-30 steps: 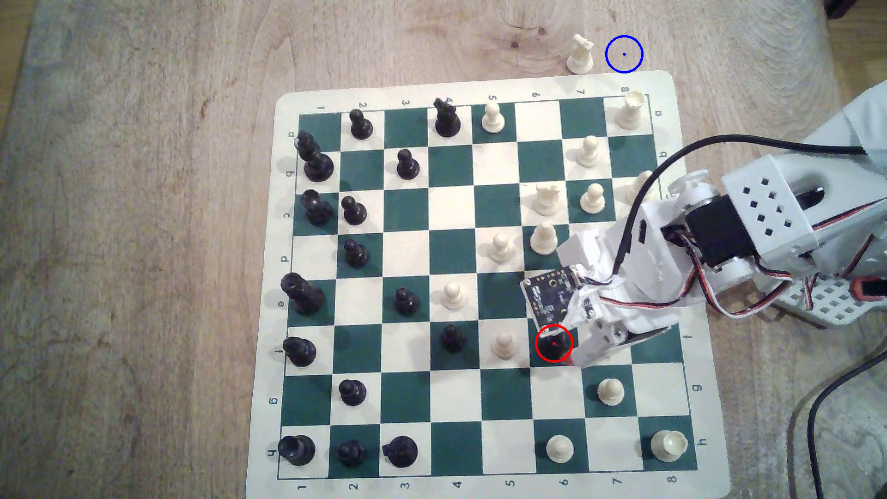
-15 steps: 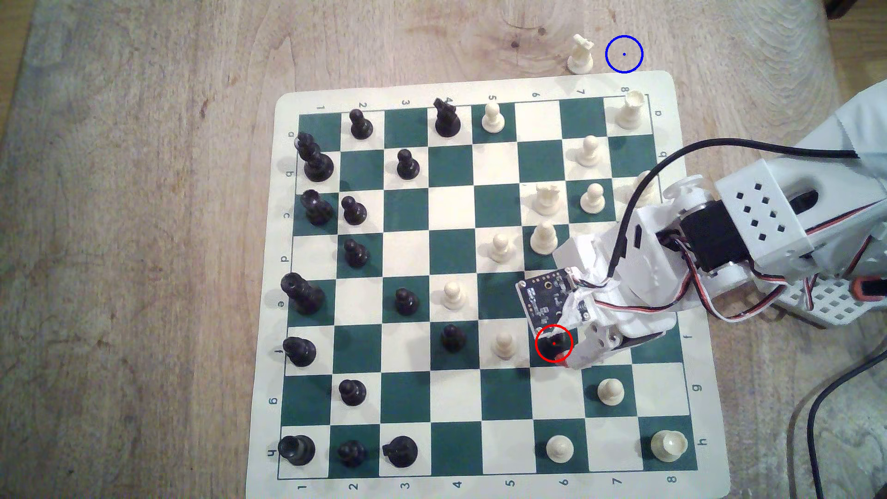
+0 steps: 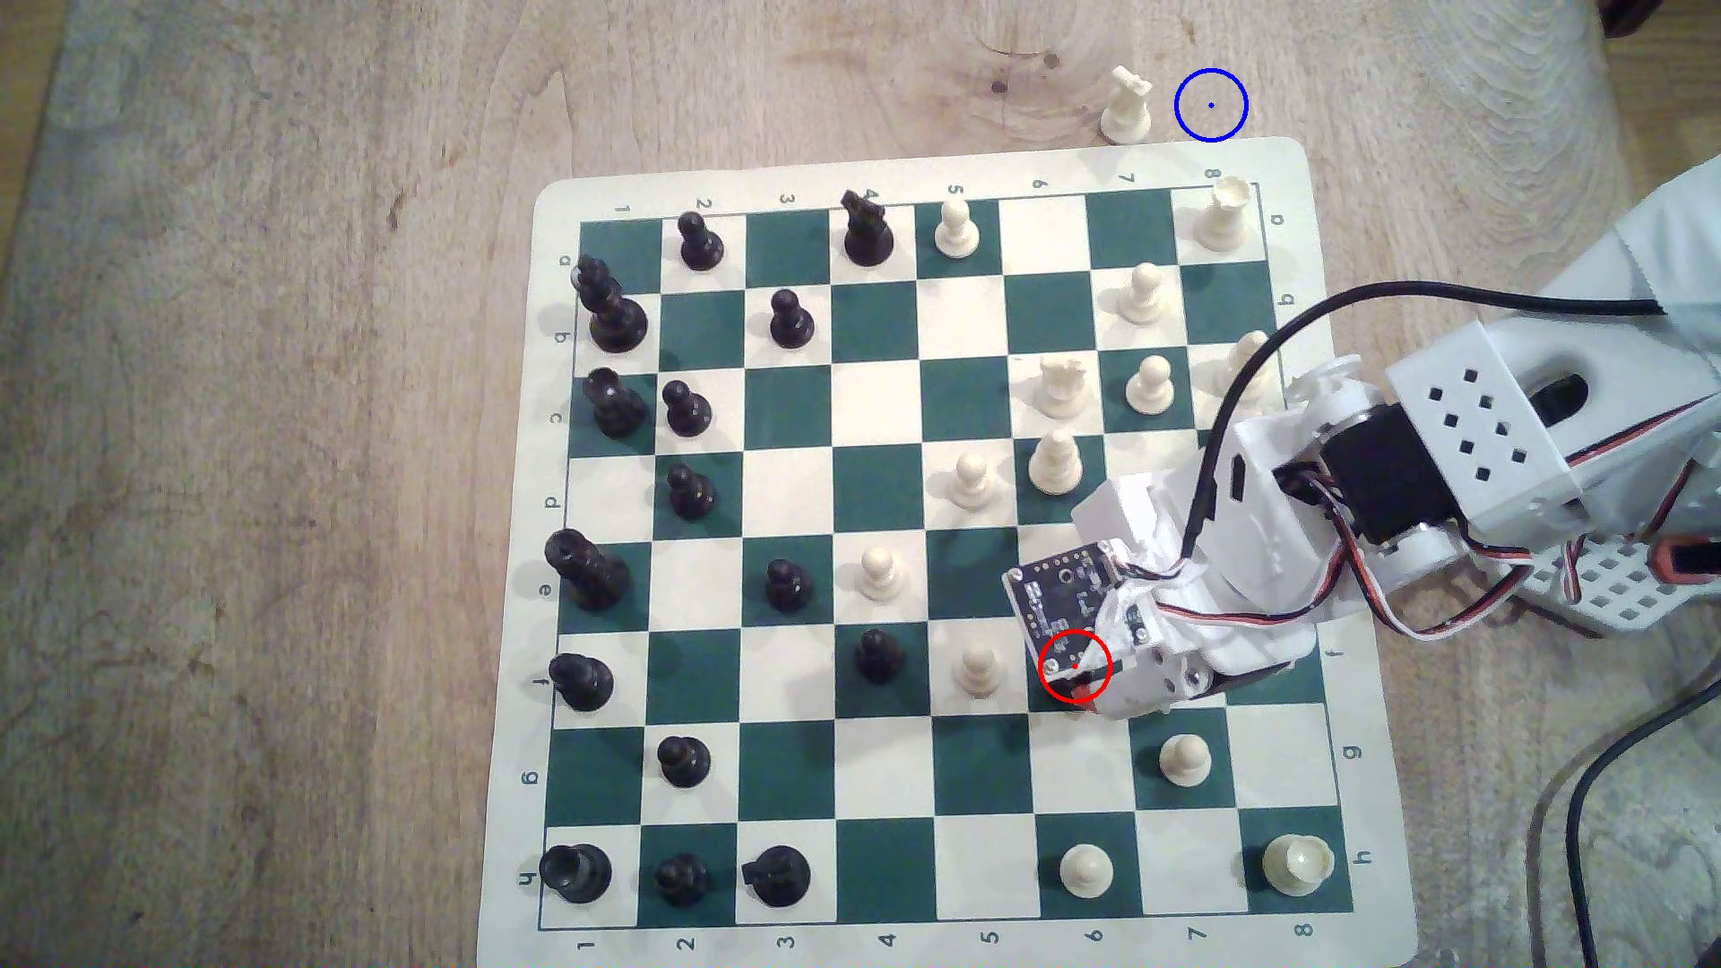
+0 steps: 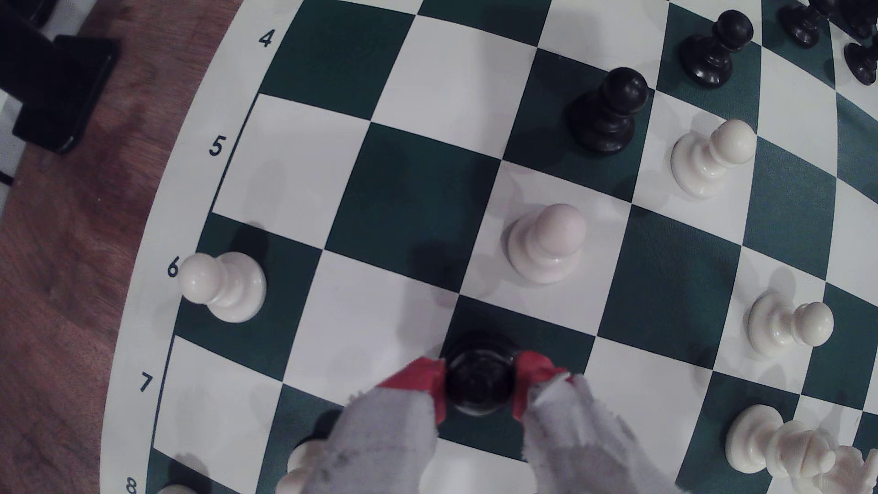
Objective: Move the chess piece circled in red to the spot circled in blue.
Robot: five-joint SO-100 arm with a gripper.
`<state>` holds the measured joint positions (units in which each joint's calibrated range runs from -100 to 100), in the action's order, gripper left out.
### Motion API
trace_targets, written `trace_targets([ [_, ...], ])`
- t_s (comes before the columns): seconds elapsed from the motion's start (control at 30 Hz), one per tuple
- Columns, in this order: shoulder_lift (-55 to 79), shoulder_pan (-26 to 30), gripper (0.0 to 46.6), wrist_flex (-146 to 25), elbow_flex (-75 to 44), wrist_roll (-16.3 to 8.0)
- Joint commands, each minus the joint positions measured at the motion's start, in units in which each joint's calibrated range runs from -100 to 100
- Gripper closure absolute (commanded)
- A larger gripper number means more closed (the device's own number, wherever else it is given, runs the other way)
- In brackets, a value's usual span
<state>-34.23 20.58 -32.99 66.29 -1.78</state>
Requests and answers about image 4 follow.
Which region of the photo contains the white knight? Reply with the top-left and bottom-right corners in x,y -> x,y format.
792,446 -> 878,494

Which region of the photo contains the white pawn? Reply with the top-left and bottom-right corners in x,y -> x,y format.
506,203 -> 588,285
177,251 -> 267,324
748,291 -> 835,358
276,439 -> 330,494
670,118 -> 757,200

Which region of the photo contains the green white chess mat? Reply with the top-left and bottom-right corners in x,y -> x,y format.
99,0 -> 878,494

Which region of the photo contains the grey gripper finger with red tip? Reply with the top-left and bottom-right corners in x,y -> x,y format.
302,357 -> 449,494
513,351 -> 687,494

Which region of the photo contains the black pawn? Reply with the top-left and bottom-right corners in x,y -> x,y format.
679,10 -> 755,89
568,66 -> 650,155
444,331 -> 519,417
777,0 -> 838,49
843,38 -> 878,86

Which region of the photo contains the black rectangular block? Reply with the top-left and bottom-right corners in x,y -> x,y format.
12,34 -> 122,155

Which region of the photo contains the white bishop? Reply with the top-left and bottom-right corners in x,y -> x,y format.
725,404 -> 839,479

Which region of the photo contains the black bishop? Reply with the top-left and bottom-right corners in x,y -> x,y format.
838,0 -> 878,40

